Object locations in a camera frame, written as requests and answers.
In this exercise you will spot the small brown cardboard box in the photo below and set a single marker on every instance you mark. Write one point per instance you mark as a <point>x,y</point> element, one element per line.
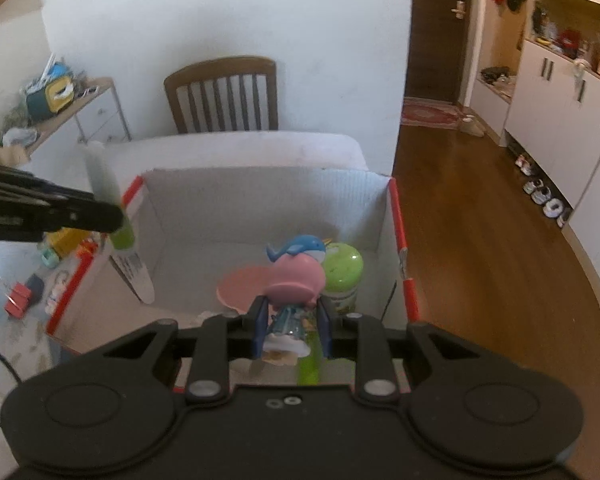
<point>5,154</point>

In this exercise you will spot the red cardboard box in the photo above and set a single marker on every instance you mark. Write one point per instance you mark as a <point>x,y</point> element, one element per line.
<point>260,200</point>

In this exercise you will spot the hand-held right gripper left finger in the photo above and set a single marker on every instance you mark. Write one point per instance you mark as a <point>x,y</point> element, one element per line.
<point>261,325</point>

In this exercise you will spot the white plastic bag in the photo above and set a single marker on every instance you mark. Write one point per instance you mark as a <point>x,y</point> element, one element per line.
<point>20,137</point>

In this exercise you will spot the dark brown door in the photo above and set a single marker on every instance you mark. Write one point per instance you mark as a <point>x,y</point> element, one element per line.
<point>435,50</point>

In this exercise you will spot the white wood-top sideboard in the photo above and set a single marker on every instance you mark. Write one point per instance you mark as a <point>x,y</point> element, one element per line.
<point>100,115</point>

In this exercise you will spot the yellow toy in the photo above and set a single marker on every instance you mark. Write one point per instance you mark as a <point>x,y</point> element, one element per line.
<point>67,242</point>

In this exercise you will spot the dark bags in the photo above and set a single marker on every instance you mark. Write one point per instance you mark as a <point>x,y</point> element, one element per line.
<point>495,76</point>

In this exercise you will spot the blue packet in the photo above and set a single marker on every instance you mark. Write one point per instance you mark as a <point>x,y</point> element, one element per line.
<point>50,70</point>

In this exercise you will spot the pink-haired doll toy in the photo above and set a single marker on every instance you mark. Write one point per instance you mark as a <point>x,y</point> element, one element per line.
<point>295,275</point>

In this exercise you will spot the white sunglasses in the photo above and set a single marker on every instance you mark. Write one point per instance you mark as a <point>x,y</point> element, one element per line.
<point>89,91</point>

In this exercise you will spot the brown wooden chair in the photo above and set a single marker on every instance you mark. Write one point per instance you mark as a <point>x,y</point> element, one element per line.
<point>220,67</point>

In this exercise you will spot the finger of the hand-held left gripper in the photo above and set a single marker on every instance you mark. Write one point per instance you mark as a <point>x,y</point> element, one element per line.
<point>90,215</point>
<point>5,172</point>

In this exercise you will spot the row of shelf ornaments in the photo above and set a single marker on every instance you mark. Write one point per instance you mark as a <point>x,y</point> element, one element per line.
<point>570,40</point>

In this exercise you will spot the orange red small toy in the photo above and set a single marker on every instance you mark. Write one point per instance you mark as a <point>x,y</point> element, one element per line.
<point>87,247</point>

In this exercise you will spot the white shelf cabinet unit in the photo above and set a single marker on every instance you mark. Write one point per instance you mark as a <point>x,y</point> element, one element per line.
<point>545,110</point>

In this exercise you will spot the lime green plastic piece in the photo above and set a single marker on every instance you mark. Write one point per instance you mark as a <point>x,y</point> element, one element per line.
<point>310,365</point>

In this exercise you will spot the dark binder clip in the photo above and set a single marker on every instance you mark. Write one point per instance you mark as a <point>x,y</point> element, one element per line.
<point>36,285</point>

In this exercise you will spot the pink bowl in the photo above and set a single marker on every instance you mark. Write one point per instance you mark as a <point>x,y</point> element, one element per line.
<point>240,287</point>

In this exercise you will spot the white bottle green cap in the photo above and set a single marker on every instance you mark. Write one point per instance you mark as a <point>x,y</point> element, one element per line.
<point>344,265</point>

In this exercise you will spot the red binder clip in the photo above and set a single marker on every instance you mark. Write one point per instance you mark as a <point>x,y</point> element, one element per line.
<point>19,300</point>

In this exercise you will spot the small white figure card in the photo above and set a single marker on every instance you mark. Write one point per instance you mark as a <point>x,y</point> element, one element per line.
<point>60,290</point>

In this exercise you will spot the red patterned doormat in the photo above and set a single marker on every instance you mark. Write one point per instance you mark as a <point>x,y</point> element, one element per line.
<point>430,115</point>

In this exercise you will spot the white and green tube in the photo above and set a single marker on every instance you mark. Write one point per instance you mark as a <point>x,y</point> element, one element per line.
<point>100,170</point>

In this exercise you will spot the row of shoes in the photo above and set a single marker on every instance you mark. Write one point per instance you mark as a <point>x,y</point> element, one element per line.
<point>545,195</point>

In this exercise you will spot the small teal toy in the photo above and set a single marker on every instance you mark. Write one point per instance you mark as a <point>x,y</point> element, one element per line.
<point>51,259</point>

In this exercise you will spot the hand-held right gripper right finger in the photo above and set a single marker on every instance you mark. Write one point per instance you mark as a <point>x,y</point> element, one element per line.
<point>325,330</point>

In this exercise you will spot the teal and yellow tissue box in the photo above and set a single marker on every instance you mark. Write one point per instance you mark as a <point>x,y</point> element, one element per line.
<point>50,100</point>

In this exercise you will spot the pair of beige slippers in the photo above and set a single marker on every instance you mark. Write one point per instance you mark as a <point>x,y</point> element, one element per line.
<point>472,125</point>

